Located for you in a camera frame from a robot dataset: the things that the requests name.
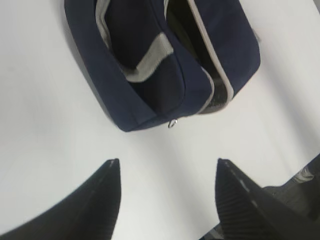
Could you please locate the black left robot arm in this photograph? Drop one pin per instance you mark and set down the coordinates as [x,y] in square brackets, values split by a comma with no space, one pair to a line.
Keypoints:
[246,211]

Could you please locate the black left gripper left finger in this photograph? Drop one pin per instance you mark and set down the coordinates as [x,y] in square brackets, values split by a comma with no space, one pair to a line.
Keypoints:
[88,213]

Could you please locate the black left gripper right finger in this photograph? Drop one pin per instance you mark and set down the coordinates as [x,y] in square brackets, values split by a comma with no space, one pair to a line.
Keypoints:
[247,211]

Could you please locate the navy insulated lunch bag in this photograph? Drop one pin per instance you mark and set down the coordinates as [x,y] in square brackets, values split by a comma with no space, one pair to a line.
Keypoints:
[156,61]

